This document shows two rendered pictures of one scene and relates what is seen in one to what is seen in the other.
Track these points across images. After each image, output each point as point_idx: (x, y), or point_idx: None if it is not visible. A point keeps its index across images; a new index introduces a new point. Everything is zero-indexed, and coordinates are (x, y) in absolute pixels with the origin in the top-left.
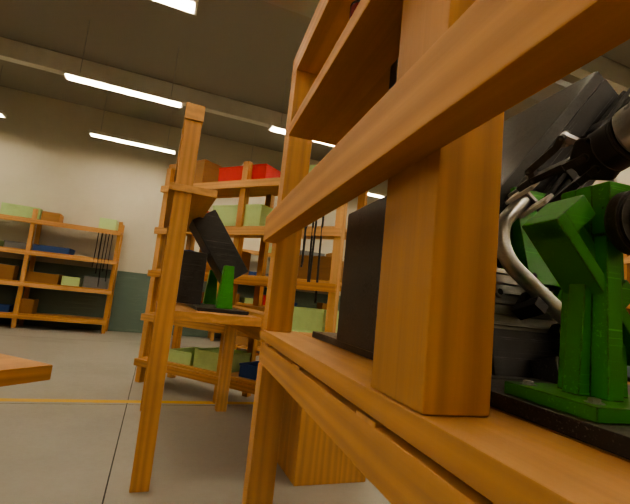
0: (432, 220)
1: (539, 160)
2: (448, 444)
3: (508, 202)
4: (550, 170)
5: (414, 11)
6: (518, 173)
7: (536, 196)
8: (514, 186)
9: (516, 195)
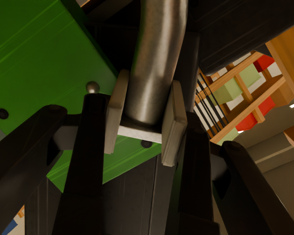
0: None
1: (269, 193)
2: None
3: (175, 83)
4: (207, 184)
5: None
6: (169, 187)
7: (110, 166)
8: (160, 157)
9: (181, 97)
